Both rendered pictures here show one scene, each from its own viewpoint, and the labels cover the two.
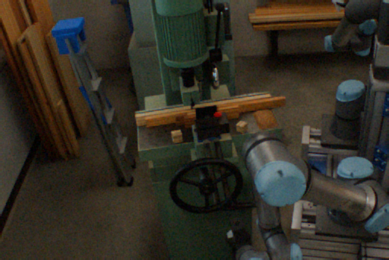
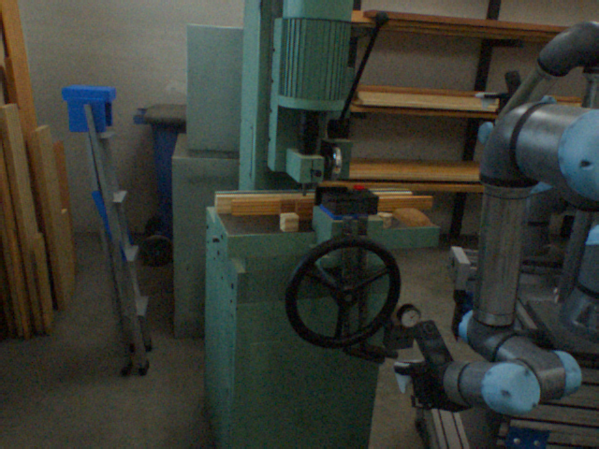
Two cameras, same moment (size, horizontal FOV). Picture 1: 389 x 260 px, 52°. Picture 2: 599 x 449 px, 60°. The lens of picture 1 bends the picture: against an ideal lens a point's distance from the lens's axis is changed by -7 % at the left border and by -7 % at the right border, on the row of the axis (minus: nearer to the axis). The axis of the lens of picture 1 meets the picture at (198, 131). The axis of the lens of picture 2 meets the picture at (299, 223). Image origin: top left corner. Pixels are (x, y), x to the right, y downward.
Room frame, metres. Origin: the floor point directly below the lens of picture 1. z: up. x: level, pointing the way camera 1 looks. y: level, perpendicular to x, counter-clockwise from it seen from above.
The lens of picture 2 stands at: (0.16, 0.39, 1.34)
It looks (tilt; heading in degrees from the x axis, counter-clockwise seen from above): 18 degrees down; 345
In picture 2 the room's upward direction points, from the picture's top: 4 degrees clockwise
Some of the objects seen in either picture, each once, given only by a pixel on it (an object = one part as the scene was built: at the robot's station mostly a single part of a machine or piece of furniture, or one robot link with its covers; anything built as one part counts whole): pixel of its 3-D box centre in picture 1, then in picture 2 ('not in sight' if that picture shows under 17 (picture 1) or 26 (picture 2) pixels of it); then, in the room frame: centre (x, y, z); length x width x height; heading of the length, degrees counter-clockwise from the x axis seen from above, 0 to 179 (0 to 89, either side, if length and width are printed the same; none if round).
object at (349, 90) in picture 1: (351, 98); (535, 194); (1.43, -0.67, 0.98); 0.13 x 0.12 x 0.14; 86
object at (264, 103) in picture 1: (216, 111); (337, 205); (1.54, -0.09, 0.92); 0.62 x 0.02 x 0.04; 94
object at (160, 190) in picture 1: (200, 188); (281, 354); (1.65, 0.03, 0.36); 0.58 x 0.45 x 0.71; 4
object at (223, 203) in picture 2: (203, 109); (318, 201); (1.56, -0.04, 0.93); 0.60 x 0.02 x 0.05; 94
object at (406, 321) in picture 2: not in sight; (407, 317); (1.34, -0.26, 0.65); 0.06 x 0.04 x 0.08; 94
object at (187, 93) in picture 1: (190, 91); (304, 167); (1.55, 0.02, 1.03); 0.14 x 0.07 x 0.09; 4
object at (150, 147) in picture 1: (209, 137); (332, 234); (1.43, -0.04, 0.87); 0.61 x 0.30 x 0.06; 94
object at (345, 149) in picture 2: (219, 69); (334, 158); (1.73, -0.13, 1.02); 0.09 x 0.07 x 0.12; 94
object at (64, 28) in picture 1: (97, 106); (112, 236); (2.24, 0.61, 0.58); 0.27 x 0.25 x 1.16; 86
